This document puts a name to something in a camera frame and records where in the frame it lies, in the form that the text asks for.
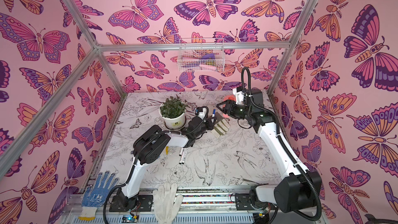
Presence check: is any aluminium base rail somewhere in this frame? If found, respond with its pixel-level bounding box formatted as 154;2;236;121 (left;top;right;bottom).
58;186;327;224

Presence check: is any white knit glove front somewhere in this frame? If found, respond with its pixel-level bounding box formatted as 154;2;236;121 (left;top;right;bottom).
153;182;183;224

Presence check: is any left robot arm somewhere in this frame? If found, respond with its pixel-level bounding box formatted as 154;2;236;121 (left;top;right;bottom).
107;116;217;212

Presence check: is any green circuit board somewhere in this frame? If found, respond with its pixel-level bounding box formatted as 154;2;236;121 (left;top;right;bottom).
121;215;138;224

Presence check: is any blue dotted glove on rail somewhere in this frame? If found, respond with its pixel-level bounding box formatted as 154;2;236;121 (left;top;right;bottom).
78;171;119;221

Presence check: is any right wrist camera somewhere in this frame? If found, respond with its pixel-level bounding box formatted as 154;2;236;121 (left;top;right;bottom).
233;86;248;105

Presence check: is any potted green plant white pot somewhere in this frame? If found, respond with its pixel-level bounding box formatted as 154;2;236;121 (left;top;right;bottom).
159;95;186;130

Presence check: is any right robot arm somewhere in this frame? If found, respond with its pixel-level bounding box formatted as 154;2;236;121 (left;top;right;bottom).
217;87;322;222

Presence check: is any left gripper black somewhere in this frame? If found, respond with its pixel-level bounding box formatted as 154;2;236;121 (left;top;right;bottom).
193;116;218;141

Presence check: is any wire basket on wall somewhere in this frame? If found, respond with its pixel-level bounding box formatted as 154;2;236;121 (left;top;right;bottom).
176;38;226;72

